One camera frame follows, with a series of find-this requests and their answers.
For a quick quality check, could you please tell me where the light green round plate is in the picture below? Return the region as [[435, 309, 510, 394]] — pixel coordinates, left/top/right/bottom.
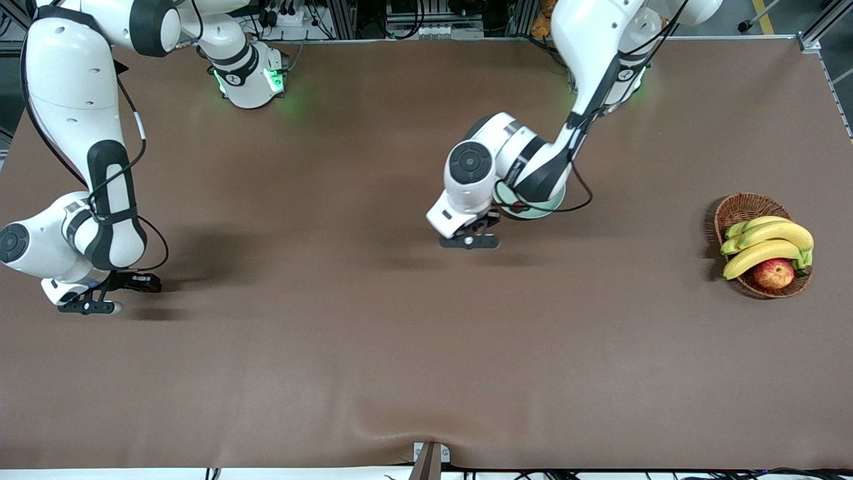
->
[[496, 180, 567, 221]]

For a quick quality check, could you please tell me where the brown table cover mat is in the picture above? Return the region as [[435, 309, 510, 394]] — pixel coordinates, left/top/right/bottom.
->
[[0, 38, 853, 471]]

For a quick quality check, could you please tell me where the white terminal block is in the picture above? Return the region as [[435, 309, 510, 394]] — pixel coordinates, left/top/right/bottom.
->
[[385, 20, 485, 39]]

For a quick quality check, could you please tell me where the pile of orange items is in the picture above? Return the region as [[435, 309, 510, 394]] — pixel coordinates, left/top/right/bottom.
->
[[530, 0, 557, 38]]

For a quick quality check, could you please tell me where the brown wicker basket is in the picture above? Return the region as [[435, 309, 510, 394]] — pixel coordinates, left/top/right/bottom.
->
[[714, 193, 813, 299]]

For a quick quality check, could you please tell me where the yellow banana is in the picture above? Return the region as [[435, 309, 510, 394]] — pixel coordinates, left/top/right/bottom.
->
[[725, 215, 792, 239], [723, 240, 804, 281], [721, 221, 815, 256]]

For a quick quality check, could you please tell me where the white power strip with plugs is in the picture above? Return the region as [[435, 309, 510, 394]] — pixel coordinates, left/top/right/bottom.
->
[[257, 0, 322, 29]]

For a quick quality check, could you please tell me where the red yellow apple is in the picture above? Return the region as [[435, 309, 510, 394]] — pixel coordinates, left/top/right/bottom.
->
[[753, 259, 796, 291]]

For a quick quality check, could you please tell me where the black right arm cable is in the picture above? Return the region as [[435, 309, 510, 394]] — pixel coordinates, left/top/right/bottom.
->
[[20, 40, 171, 274]]

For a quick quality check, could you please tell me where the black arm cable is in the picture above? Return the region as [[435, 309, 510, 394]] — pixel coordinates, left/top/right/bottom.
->
[[20, 40, 171, 274], [493, 160, 594, 215]]

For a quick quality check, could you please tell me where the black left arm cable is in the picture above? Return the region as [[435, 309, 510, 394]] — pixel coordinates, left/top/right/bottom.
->
[[493, 160, 594, 215]]

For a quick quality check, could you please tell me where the aluminium frame post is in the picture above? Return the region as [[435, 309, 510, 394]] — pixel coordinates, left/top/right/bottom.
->
[[504, 0, 540, 37], [325, 0, 361, 39]]

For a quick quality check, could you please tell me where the metal bracket with post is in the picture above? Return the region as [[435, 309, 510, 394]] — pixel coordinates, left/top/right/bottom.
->
[[408, 441, 451, 480]]

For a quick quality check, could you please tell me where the aluminium frame rail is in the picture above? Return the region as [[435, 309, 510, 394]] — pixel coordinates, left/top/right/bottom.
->
[[798, 0, 853, 139], [0, 0, 34, 57]]

